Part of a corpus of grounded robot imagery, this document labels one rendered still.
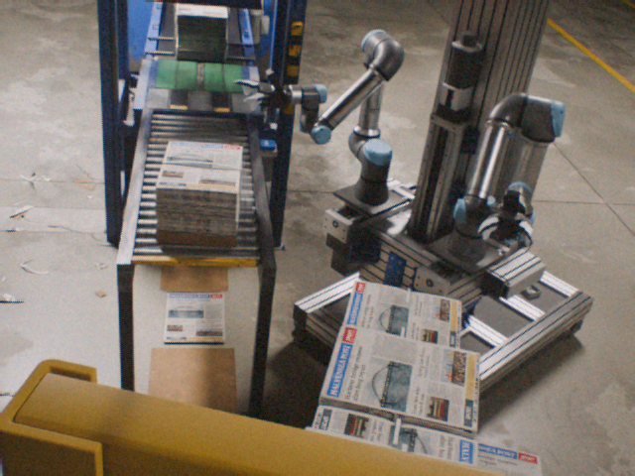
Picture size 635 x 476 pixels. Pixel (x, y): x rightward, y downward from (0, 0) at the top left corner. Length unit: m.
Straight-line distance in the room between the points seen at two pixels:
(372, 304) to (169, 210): 0.78
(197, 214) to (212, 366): 0.97
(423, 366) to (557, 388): 1.85
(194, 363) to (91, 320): 0.56
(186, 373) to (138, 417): 2.76
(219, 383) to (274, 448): 2.74
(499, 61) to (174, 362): 1.87
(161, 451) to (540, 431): 2.95
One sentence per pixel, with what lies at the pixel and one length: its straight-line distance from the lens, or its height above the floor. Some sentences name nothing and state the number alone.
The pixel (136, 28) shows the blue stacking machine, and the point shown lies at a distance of 6.15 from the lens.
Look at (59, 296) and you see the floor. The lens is 3.88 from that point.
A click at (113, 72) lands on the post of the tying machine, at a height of 0.97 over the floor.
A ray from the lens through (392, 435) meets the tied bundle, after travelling 1.77.
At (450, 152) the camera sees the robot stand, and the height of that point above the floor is 1.13.
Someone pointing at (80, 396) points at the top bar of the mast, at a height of 1.85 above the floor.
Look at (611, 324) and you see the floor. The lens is 4.30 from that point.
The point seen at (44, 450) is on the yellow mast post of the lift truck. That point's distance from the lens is 0.65.
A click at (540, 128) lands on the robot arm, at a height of 1.38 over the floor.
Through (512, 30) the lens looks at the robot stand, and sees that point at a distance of 2.81.
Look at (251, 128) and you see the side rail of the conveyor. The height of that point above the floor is 0.80.
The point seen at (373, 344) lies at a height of 1.07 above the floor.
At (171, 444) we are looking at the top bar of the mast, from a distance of 0.63.
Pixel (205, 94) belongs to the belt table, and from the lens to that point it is 4.04.
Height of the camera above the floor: 2.32
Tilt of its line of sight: 32 degrees down
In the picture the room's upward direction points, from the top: 8 degrees clockwise
